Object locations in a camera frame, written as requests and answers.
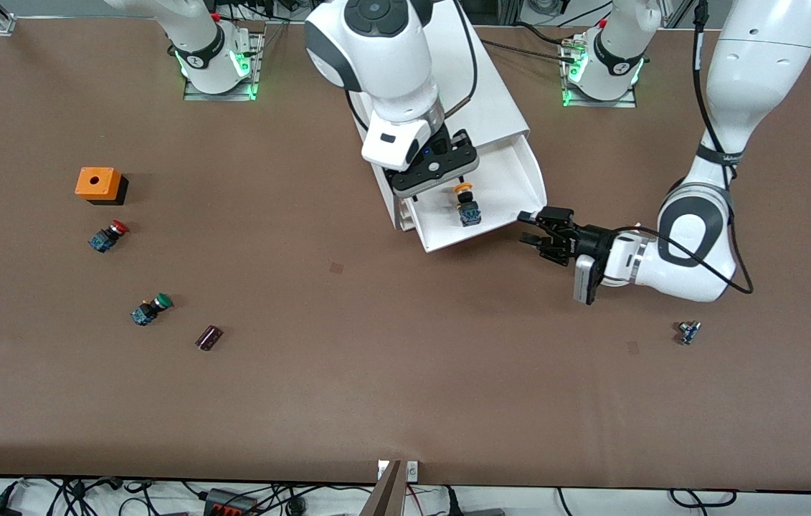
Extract white drawer cabinet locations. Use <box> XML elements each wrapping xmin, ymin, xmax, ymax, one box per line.
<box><xmin>348</xmin><ymin>0</ymin><xmax>531</xmax><ymax>234</ymax></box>

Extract green push button switch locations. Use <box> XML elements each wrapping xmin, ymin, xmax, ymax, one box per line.
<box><xmin>131</xmin><ymin>292</ymin><xmax>174</xmax><ymax>327</ymax></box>

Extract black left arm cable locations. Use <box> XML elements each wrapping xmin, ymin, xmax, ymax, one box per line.
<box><xmin>613</xmin><ymin>0</ymin><xmax>755</xmax><ymax>296</ymax></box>

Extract yellow push button switch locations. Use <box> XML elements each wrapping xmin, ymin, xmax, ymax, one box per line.
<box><xmin>453</xmin><ymin>183</ymin><xmax>482</xmax><ymax>228</ymax></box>

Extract black power strip red switches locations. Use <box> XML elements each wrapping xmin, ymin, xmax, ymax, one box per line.
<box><xmin>204</xmin><ymin>489</ymin><xmax>262</xmax><ymax>516</ymax></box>

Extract orange button enclosure box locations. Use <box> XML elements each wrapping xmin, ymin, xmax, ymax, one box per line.
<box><xmin>75</xmin><ymin>167</ymin><xmax>129</xmax><ymax>206</ymax></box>

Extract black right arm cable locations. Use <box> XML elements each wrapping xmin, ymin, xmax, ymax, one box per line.
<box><xmin>345</xmin><ymin>0</ymin><xmax>479</xmax><ymax>137</ymax></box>

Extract brown slanted bar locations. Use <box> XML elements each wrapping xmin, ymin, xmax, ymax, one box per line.
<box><xmin>362</xmin><ymin>461</ymin><xmax>407</xmax><ymax>516</ymax></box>

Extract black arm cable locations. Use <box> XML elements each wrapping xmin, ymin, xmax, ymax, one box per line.
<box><xmin>613</xmin><ymin>0</ymin><xmax>755</xmax><ymax>296</ymax></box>
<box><xmin>345</xmin><ymin>0</ymin><xmax>479</xmax><ymax>137</ymax></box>

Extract red push button switch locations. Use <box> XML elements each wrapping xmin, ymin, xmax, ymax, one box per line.
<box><xmin>87</xmin><ymin>220</ymin><xmax>130</xmax><ymax>254</ymax></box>

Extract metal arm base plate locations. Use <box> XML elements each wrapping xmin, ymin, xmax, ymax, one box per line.
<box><xmin>561</xmin><ymin>32</ymin><xmax>639</xmax><ymax>109</ymax></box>
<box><xmin>183</xmin><ymin>29</ymin><xmax>264</xmax><ymax>102</ymax></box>

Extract white plastic drawer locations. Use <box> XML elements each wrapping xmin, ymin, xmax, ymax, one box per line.
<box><xmin>404</xmin><ymin>133</ymin><xmax>548</xmax><ymax>254</ymax></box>

